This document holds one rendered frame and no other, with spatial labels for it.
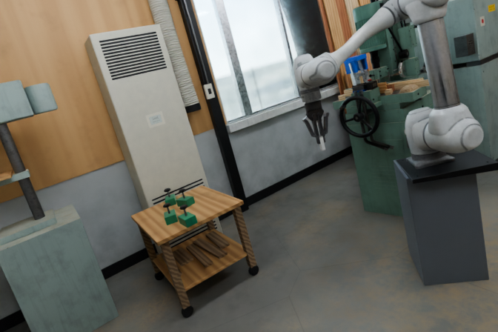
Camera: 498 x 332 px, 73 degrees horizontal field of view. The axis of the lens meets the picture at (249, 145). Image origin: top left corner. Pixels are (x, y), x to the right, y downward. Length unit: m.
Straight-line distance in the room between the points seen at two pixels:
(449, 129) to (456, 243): 0.62
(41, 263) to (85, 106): 1.17
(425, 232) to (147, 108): 1.99
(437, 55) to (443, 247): 0.94
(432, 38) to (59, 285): 2.35
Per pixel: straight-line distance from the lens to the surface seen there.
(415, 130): 1.83
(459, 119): 1.67
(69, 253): 2.37
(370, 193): 2.77
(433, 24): 1.66
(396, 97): 2.42
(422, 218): 1.90
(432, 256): 2.01
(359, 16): 2.54
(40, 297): 2.44
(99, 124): 2.88
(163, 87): 2.72
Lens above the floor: 1.28
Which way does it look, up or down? 12 degrees down
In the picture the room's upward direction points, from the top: 15 degrees counter-clockwise
